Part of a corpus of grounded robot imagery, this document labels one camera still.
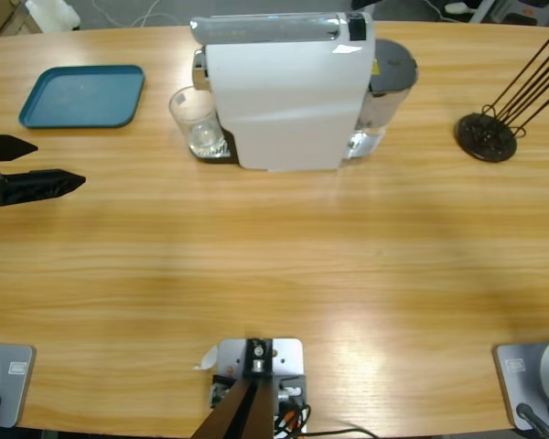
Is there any white capsule coffee machine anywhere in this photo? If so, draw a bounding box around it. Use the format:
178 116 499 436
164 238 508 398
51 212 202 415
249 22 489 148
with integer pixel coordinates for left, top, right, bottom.
189 12 377 174

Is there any clear drinking glass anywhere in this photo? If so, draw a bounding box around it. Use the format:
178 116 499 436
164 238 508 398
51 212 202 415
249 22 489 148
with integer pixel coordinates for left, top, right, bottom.
167 85 226 159

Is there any white floor cable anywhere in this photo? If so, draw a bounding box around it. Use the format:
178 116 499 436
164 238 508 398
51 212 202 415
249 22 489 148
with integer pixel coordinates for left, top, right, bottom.
91 0 167 29

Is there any teal plastic tray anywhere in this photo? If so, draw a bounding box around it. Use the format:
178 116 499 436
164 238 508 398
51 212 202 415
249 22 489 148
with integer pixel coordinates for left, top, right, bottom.
18 64 146 130

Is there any brown cardboard box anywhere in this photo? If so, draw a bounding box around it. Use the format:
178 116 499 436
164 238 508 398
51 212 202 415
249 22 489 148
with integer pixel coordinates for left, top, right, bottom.
0 0 43 40

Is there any white block with dark post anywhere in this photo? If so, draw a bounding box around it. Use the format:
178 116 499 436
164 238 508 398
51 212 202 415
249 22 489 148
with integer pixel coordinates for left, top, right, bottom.
194 337 308 439

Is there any white paper label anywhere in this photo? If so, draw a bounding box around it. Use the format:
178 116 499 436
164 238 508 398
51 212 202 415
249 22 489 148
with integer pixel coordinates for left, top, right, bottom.
191 345 220 371

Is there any black capsule holder with rods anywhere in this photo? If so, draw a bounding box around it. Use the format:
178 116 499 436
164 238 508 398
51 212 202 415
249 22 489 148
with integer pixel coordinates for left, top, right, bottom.
455 29 549 164

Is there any clear water tank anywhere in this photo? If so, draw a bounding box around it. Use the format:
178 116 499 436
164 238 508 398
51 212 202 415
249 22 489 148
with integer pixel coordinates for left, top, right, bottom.
347 38 420 161

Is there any black cable at white block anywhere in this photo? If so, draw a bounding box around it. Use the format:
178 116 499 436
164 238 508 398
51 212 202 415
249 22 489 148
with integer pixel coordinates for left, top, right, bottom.
274 402 379 439

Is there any white foam packing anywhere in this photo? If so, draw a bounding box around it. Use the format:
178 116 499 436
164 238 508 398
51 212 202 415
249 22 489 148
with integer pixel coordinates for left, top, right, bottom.
25 0 81 33

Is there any white stool frame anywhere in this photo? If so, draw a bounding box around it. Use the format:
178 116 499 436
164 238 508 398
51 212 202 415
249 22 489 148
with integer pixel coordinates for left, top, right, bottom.
466 0 505 25

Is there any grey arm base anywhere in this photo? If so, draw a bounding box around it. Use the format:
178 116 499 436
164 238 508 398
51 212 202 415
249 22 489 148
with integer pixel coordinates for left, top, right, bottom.
0 342 37 430
492 337 549 432

